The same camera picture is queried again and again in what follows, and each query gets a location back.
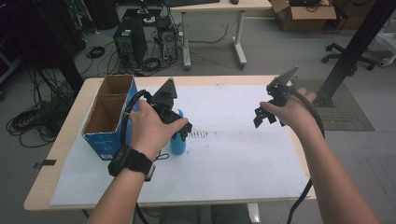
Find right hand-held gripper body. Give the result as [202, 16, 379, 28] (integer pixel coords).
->
[265, 65, 299, 128]

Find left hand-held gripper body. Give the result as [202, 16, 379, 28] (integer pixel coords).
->
[150, 77, 193, 133]

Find blue plastic bottle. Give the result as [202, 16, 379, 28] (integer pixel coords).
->
[169, 108, 189, 156]

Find blue cardboard box with divider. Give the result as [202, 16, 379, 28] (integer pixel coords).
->
[80, 74, 140, 161]

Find person's right hand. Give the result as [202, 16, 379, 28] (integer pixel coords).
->
[259, 87, 318, 135]

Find person's left hand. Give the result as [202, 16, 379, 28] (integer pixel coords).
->
[128, 99, 190, 162]

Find white paper sheet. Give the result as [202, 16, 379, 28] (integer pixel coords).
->
[49, 84, 311, 207]

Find open computer case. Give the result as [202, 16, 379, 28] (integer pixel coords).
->
[154, 15, 179, 63]

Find dark grey floor mat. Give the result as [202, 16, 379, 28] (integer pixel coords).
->
[293, 78, 375, 133]

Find black computer tower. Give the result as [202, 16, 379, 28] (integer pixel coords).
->
[112, 16, 149, 71]

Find black office chair base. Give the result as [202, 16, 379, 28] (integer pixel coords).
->
[320, 42, 378, 72]

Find open brown cardboard box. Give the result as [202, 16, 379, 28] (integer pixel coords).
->
[268, 0, 338, 33]

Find black metal stand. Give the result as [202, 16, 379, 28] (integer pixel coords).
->
[312, 0, 396, 108]

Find white table leg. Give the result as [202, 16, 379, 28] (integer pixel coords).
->
[247, 203, 262, 224]

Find black keyboard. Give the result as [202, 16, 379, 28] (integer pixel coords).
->
[163, 0, 221, 8]

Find white desk with wooden top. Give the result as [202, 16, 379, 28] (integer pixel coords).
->
[169, 0, 273, 71]

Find black tape strip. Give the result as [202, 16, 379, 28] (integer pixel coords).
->
[33, 159, 58, 170]

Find black curtain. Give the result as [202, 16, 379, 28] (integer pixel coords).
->
[0, 0, 86, 94]

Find left hand-held gripper cable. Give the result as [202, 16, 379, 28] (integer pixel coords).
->
[119, 89, 154, 224]

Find hand-held gripper cable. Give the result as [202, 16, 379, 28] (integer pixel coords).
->
[119, 89, 154, 224]
[285, 88, 327, 224]

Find right hand-held gripper cable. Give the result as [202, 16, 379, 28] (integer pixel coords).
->
[285, 88, 327, 224]

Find coiled black cable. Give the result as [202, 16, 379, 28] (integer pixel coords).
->
[84, 45, 106, 60]

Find bundle of black floor cables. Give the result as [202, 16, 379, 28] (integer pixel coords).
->
[5, 66, 78, 149]

